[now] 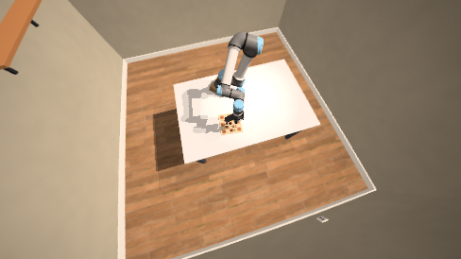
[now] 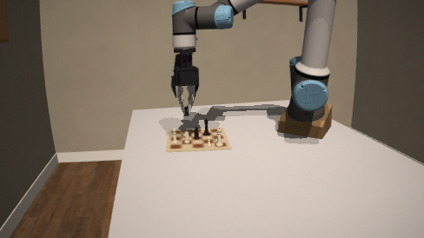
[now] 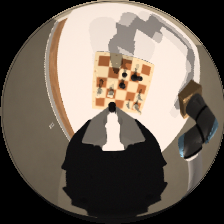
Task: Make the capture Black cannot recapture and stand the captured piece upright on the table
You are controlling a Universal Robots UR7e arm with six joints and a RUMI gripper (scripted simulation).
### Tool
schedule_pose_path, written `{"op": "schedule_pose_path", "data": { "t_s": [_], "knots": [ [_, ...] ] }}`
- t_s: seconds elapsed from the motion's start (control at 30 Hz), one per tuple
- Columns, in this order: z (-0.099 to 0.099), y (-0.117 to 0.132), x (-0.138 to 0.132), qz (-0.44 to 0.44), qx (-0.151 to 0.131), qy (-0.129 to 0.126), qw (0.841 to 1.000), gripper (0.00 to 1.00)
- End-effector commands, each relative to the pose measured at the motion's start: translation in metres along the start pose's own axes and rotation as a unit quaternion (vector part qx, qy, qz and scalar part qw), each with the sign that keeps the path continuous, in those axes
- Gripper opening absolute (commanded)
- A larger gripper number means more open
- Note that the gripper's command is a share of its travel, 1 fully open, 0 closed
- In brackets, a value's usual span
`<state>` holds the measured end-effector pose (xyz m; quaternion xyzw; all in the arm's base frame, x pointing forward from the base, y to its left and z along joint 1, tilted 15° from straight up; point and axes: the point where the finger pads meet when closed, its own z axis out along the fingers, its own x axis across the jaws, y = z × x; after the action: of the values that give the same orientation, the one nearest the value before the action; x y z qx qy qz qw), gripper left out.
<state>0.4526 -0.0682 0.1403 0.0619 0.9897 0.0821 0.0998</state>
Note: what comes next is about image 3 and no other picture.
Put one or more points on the brown and tan chessboard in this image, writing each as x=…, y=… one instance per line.
x=107, y=75

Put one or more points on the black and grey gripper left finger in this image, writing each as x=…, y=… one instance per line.
x=92, y=133

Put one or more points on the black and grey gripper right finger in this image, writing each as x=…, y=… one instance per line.
x=132, y=131

